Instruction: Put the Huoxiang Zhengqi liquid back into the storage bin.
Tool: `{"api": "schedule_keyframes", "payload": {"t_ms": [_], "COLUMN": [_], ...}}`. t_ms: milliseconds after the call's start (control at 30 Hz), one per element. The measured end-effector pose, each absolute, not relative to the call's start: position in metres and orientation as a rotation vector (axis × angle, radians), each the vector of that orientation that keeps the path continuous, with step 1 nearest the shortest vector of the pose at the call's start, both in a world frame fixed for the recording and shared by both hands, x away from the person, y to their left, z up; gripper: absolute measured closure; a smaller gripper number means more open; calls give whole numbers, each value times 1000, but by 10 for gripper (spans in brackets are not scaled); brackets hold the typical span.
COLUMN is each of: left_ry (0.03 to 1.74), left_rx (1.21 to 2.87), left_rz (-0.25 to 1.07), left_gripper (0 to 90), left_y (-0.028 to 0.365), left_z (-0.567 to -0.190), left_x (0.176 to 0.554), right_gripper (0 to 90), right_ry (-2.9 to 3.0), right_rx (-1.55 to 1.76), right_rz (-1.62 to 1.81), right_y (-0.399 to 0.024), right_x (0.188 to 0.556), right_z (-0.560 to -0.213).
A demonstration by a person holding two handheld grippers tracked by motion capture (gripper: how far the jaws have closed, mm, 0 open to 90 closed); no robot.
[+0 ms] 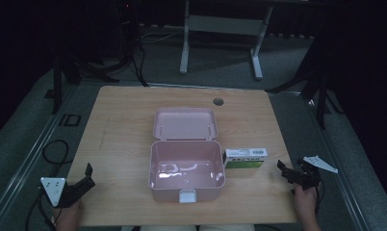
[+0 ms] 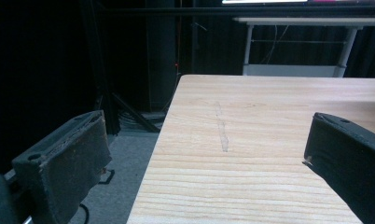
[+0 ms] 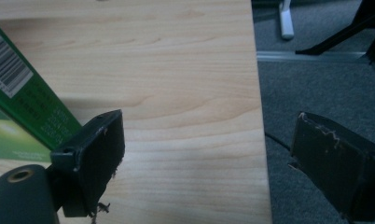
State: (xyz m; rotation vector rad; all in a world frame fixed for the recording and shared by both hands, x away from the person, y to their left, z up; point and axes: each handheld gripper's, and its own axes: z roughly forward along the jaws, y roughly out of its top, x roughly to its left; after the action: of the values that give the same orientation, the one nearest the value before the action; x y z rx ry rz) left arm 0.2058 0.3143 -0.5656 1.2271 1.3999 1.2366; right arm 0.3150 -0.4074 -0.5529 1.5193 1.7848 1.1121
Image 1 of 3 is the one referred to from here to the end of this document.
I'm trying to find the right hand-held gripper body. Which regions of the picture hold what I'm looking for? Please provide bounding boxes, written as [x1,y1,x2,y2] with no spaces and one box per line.
[292,155,339,192]

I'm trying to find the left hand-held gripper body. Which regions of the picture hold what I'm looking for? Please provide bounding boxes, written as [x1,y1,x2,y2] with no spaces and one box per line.
[39,176,89,209]

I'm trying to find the green and white medicine box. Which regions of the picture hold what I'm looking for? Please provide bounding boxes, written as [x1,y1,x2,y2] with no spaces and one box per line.
[222,147,269,170]

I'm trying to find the pink plastic storage box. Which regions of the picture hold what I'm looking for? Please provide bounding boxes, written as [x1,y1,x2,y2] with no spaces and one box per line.
[147,107,227,204]

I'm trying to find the person's right hand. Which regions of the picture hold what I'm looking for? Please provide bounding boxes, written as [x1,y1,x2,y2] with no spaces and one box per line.
[293,184,322,231]

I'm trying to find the person's left hand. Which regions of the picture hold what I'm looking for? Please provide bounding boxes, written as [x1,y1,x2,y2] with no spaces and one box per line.
[52,199,84,231]

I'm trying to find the black metal stand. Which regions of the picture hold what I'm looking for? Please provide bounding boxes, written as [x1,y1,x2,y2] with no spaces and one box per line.
[50,0,142,115]
[266,28,345,130]

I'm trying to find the person's light clothing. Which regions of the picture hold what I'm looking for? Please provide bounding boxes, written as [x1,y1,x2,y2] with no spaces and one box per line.
[120,223,257,231]

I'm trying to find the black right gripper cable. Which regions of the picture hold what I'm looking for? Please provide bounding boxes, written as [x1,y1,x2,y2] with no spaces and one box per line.
[314,178,325,216]

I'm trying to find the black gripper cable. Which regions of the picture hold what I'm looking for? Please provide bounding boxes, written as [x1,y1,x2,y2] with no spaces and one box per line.
[314,178,325,216]
[24,188,57,231]

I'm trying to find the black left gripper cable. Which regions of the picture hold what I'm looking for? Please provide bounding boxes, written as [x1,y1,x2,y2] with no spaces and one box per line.
[24,188,57,231]

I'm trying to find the black looped floor cable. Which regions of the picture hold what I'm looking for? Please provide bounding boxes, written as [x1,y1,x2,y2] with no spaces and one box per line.
[41,139,74,168]

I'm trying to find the black floor socket frame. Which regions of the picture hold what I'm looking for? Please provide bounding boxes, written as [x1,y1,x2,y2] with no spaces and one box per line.
[57,113,83,128]

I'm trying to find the black cables by stand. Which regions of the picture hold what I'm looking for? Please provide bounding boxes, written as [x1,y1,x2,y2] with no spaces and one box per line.
[130,28,186,89]

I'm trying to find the white metal desk frame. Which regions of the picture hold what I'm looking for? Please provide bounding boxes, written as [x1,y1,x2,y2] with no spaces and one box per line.
[179,0,275,81]

